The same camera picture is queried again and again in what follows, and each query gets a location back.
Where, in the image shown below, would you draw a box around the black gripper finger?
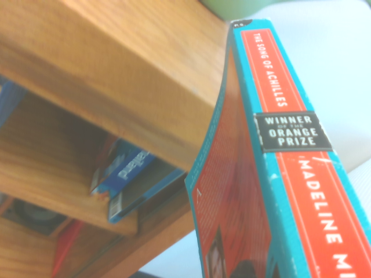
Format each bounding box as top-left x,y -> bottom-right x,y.
230,259 -> 259,278

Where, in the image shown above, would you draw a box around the teal orange paperback book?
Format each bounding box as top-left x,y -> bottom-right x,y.
184,17 -> 371,278

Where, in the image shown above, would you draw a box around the blue books on lower shelf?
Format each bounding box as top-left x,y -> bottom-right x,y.
90,138 -> 188,225

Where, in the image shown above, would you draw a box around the red green cover book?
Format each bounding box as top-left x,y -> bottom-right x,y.
51,221 -> 86,277

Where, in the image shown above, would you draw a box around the wooden bookshelf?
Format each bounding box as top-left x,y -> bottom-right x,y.
0,0 -> 232,278

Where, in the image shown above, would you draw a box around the green plastic watering can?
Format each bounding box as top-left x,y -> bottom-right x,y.
201,0 -> 279,21

